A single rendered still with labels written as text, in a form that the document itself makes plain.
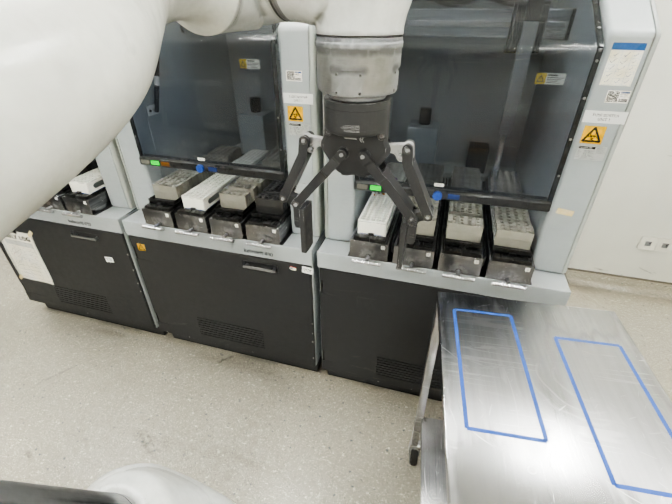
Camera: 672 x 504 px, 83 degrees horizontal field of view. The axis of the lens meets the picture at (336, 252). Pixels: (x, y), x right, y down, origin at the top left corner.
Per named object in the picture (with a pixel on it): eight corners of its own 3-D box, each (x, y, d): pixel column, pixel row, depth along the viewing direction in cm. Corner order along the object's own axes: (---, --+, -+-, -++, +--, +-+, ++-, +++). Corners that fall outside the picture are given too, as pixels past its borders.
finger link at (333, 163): (349, 156, 44) (340, 147, 44) (294, 212, 51) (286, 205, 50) (357, 146, 48) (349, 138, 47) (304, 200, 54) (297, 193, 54)
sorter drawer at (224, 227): (281, 172, 204) (279, 156, 199) (305, 175, 201) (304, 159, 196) (205, 240, 145) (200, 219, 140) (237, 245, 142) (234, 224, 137)
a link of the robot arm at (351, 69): (396, 39, 35) (391, 108, 38) (409, 33, 42) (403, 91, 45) (302, 37, 37) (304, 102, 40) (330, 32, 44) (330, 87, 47)
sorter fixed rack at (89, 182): (122, 170, 188) (118, 158, 185) (139, 172, 186) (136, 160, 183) (72, 194, 164) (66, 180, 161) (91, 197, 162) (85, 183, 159)
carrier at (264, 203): (286, 213, 145) (284, 199, 142) (284, 215, 144) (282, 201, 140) (258, 209, 148) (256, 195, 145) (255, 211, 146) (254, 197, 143)
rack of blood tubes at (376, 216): (374, 201, 159) (374, 187, 155) (398, 204, 156) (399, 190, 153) (357, 235, 135) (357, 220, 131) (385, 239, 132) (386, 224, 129)
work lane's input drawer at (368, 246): (383, 184, 191) (384, 167, 186) (411, 187, 188) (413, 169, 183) (345, 263, 132) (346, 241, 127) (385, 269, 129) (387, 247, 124)
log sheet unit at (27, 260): (20, 279, 205) (-13, 220, 186) (60, 288, 198) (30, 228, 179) (15, 281, 203) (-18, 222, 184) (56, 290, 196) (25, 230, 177)
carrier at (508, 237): (529, 247, 125) (534, 231, 122) (530, 250, 123) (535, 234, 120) (492, 241, 128) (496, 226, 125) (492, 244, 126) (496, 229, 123)
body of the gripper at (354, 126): (310, 98, 40) (312, 180, 45) (389, 103, 38) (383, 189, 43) (330, 86, 46) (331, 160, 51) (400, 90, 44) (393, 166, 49)
